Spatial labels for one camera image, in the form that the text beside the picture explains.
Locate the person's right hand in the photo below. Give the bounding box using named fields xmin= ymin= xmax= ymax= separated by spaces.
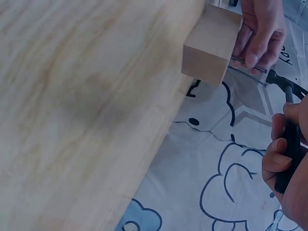
xmin=261 ymin=102 xmax=308 ymax=231

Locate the person's left hand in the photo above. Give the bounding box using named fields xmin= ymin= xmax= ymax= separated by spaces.
xmin=231 ymin=0 xmax=288 ymax=75

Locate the long steel nail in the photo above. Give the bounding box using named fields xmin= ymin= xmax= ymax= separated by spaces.
xmin=230 ymin=56 xmax=268 ymax=74

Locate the black hammer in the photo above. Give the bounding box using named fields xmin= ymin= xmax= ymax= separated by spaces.
xmin=265 ymin=69 xmax=308 ymax=195

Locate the light wooden block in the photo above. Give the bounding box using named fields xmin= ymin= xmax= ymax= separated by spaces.
xmin=181 ymin=4 xmax=244 ymax=87

